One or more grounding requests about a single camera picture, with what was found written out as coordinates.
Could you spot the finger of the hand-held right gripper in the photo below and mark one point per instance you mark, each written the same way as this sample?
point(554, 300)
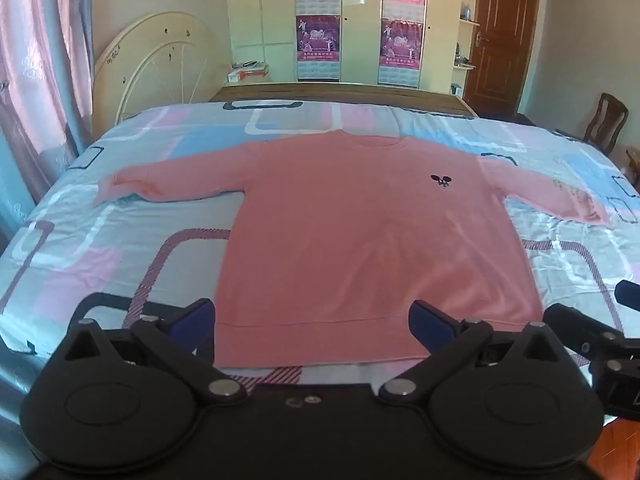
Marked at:
point(629, 294)
point(575, 324)

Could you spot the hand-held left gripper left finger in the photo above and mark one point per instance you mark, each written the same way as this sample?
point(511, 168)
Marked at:
point(192, 319)

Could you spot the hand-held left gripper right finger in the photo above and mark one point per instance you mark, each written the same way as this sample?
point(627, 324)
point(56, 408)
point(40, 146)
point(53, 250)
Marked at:
point(429, 321)

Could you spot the pink sweatshirt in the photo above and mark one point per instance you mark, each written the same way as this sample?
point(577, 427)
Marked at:
point(350, 235)

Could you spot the bed with patterned sheet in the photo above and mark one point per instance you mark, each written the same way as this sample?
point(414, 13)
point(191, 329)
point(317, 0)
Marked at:
point(125, 220)

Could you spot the wooden chair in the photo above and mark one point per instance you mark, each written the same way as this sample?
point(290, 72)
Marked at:
point(605, 120)

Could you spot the wooden headboard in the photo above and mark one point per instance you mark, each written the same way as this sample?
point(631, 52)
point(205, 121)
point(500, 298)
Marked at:
point(350, 91)

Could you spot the white and orange box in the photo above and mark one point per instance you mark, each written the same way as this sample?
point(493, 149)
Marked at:
point(247, 74)

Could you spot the cream round headboard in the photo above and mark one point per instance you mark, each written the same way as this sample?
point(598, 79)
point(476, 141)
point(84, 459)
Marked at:
point(150, 40)

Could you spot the brown wooden door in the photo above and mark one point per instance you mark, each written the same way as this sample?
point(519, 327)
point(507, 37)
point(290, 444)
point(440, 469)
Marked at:
point(505, 35)

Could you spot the cream corner shelf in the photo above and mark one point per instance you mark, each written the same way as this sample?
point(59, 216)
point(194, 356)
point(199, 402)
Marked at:
point(469, 22)

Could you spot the pink curtain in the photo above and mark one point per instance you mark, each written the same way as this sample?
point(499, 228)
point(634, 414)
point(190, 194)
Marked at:
point(35, 60)

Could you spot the cream wardrobe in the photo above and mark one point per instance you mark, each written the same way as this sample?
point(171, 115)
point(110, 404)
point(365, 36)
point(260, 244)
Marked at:
point(260, 10)

